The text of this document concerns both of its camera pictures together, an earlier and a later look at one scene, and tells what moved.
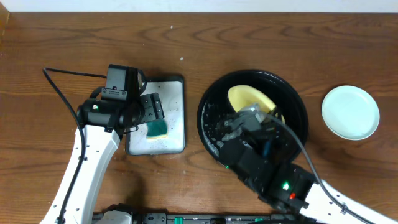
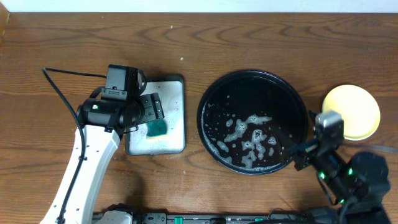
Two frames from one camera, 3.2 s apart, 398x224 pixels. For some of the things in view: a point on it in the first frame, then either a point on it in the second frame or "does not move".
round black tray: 290,102 does not move
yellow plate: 240,97 → 359,111
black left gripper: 152,107 does not move
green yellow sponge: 157,130 does not move
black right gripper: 270,136 → 303,162
